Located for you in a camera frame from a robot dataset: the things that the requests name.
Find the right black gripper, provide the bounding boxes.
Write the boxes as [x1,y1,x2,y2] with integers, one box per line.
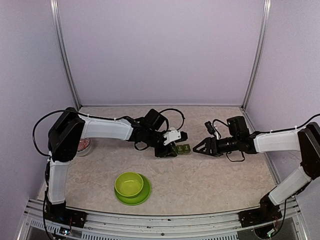
[193,135,240,157]

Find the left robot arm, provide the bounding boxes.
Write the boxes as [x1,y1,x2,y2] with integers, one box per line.
[45,107,182,223]

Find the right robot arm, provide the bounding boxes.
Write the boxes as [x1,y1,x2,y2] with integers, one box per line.
[192,116,320,222]

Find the green bowl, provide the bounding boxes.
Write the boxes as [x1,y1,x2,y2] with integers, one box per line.
[114,172,144,198]

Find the green plate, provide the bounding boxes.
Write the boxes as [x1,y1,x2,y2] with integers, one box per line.
[114,174,151,206]

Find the red patterned white bowl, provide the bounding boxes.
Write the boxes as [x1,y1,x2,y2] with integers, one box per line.
[76,138,91,157]

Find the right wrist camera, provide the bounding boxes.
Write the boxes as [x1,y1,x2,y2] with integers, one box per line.
[204,121,222,140]

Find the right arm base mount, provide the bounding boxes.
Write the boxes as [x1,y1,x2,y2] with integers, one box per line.
[238,208,283,228]

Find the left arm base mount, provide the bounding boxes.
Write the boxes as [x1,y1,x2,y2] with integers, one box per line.
[44,208,87,228]

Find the left aluminium frame post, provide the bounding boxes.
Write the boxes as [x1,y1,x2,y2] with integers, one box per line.
[49,0,82,110]

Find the aluminium frame post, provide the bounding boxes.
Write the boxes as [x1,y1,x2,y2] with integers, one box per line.
[49,0,82,110]
[241,0,272,111]

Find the aluminium front rail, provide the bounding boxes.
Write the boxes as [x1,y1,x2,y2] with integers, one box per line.
[14,198,310,240]

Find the right aluminium frame post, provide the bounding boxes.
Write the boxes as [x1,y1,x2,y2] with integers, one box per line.
[241,0,272,111]

